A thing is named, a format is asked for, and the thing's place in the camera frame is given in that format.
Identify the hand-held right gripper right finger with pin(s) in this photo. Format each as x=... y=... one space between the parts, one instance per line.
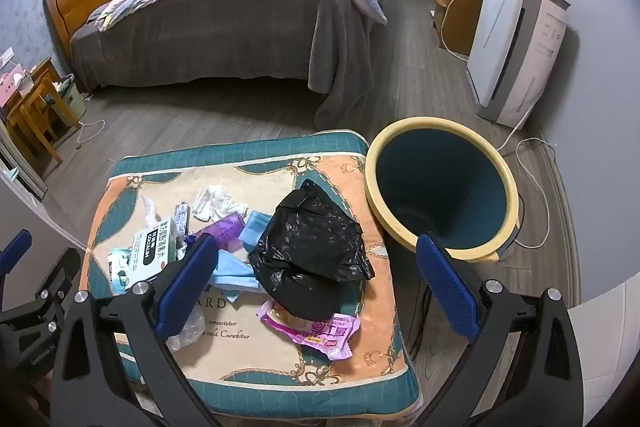
x=445 y=279

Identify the blue bin with yellow rim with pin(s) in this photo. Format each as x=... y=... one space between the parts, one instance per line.
x=440 y=177

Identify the silver foil packet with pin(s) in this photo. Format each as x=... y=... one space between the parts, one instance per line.
x=181 y=217

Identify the wooden cabinet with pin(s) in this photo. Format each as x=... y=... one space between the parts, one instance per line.
x=457 y=17

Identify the white box with dark label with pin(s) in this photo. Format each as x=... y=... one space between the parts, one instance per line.
x=150 y=252

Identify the green waste basket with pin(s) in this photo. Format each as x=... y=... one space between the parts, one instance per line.
x=70 y=99

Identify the printed teal orange cushion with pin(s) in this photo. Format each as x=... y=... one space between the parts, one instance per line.
x=260 y=357

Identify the black plastic bag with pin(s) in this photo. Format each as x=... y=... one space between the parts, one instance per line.
x=310 y=247

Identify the wooden stool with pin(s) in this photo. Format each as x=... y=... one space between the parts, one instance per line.
x=35 y=107

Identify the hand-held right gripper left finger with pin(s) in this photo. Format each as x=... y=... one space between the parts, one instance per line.
x=185 y=279

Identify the white cabinet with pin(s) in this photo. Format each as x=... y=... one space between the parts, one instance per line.
x=20 y=167

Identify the pink box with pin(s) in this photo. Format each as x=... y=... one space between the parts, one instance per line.
x=10 y=82

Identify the wooden side table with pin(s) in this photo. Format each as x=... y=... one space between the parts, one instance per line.
x=42 y=69

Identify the blue face mask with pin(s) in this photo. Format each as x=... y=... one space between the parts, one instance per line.
x=230 y=272
x=256 y=229

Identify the white air purifier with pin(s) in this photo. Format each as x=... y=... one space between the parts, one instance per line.
x=505 y=47

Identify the bed with grey blanket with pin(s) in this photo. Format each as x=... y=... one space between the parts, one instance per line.
x=225 y=37

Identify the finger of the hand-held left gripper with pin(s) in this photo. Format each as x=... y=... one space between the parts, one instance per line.
x=55 y=279
x=15 y=252

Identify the clear plastic wrapper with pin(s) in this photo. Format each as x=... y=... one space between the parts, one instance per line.
x=187 y=327

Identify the purple packet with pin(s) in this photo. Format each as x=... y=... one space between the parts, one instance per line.
x=222 y=229

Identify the pink snack wrapper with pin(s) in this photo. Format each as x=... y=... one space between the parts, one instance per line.
x=325 y=332

